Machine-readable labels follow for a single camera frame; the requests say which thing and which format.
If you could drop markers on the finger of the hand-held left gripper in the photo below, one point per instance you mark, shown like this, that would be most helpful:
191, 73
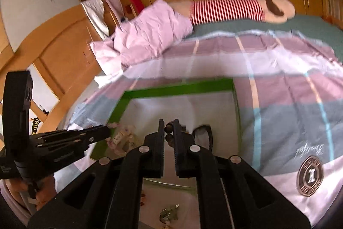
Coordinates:
80, 133
61, 154

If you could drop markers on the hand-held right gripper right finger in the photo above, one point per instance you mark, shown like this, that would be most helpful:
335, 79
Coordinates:
185, 162

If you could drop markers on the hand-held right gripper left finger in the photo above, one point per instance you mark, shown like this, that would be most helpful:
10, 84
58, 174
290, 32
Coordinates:
154, 159

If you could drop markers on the green cardboard box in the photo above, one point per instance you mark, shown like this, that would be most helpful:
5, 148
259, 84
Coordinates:
174, 89

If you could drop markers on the person's left hand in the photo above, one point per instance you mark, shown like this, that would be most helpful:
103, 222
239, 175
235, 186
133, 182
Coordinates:
47, 191

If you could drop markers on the black wristwatch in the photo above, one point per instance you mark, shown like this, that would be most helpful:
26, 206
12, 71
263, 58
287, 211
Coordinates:
209, 135

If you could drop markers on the white wristwatch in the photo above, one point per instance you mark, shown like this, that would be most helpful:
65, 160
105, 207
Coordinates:
124, 135

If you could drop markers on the wooden headboard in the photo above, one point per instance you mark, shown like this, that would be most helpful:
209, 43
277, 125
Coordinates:
61, 52

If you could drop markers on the plaid bed sheet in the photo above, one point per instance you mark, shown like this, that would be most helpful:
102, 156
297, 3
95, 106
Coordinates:
281, 100

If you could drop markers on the white towel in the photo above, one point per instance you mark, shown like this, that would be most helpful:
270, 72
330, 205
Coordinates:
93, 14

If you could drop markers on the pink quilt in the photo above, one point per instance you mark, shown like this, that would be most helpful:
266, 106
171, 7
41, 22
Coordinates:
150, 30

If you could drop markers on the pink towel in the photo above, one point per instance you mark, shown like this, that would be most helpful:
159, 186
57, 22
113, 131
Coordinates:
112, 3

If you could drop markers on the striped plush toy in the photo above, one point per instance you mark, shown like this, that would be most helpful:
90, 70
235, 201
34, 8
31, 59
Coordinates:
225, 10

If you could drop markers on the green mattress cover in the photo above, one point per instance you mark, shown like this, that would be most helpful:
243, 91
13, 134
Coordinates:
268, 25

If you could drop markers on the wooden footboard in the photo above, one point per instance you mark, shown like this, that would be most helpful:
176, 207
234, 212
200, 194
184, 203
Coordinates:
332, 3

